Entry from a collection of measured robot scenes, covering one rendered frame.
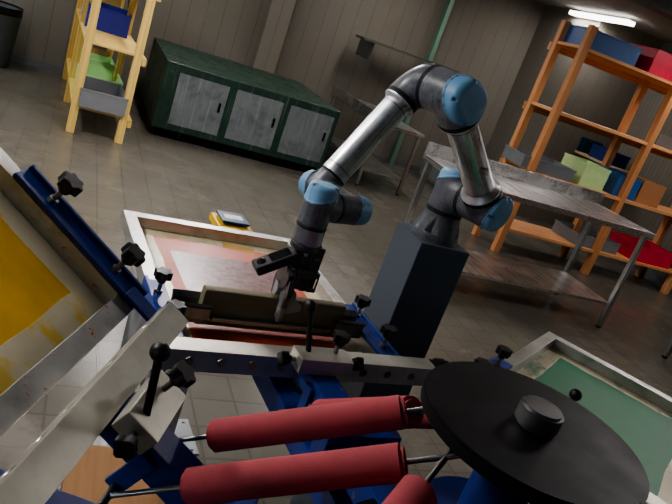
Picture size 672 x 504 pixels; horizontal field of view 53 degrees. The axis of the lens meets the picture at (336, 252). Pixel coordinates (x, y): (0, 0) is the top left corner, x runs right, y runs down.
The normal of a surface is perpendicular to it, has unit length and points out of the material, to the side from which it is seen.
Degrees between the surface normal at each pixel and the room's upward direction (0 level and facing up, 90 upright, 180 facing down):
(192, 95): 90
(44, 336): 32
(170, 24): 90
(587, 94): 90
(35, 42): 90
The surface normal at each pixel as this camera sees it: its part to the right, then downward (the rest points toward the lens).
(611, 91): 0.31, 0.41
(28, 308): 0.77, -0.58
